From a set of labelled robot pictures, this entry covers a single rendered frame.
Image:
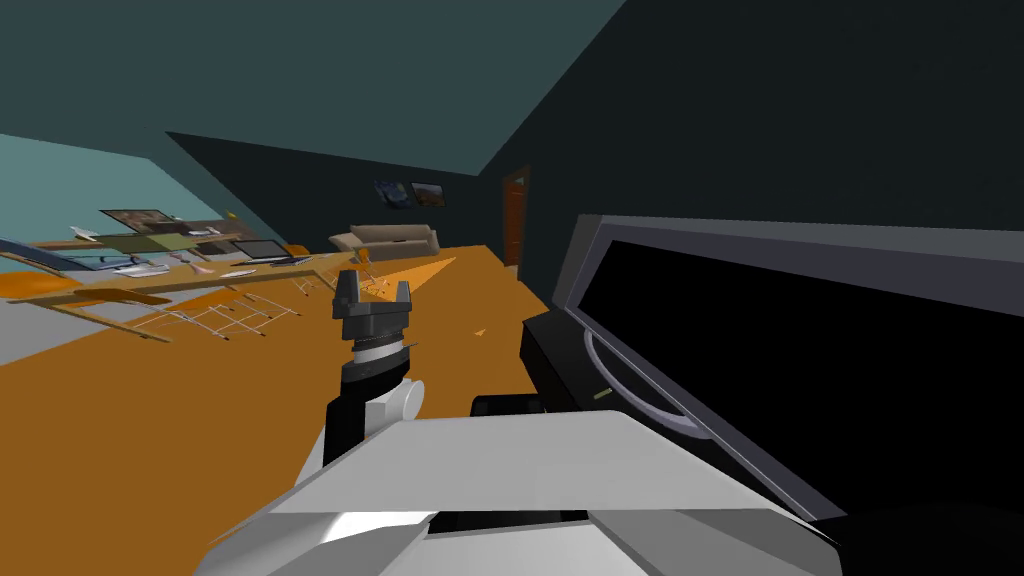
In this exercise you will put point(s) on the brown landscape wall picture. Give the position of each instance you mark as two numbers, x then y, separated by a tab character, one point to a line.
428	194

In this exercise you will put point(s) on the long wooden table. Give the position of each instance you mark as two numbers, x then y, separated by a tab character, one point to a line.
180	282

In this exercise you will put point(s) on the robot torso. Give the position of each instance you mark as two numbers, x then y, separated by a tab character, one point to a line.
512	464

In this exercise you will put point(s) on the wide brown wall picture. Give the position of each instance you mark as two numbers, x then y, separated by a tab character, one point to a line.
140	221

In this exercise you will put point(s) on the brown wooden door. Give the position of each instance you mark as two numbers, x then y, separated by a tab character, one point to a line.
515	220

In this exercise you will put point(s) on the large black television grey frame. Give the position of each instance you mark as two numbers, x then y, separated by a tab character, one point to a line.
800	360

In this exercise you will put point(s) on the beige sofa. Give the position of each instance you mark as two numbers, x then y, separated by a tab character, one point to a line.
392	238

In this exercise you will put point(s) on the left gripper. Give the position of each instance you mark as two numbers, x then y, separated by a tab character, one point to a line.
376	322

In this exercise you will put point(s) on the black television stand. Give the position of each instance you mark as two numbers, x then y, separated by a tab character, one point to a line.
552	360

